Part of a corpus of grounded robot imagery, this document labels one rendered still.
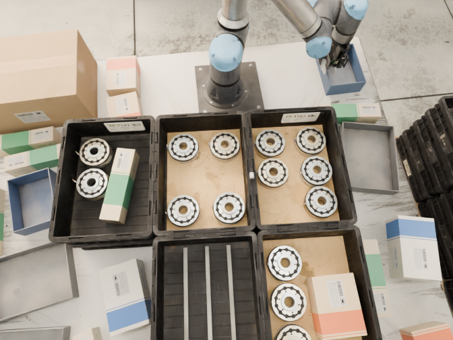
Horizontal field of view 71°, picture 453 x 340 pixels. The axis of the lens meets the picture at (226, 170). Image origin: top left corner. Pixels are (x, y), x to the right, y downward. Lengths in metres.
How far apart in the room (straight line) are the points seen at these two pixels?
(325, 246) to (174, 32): 1.98
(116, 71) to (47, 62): 0.25
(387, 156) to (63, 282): 1.28
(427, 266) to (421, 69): 1.75
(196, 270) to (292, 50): 1.04
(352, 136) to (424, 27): 1.74
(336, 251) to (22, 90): 1.20
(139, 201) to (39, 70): 0.61
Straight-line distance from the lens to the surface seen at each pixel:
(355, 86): 1.46
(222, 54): 1.16
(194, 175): 1.09
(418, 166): 1.97
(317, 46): 1.07
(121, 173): 1.08
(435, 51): 2.88
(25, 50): 1.47
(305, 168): 1.10
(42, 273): 1.31
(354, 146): 1.37
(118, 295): 1.11
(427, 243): 1.26
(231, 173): 1.09
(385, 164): 1.38
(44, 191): 1.38
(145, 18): 2.74
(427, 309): 1.33
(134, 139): 1.18
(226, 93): 1.26
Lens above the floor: 1.85
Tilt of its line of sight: 69 degrees down
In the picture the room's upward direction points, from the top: straight up
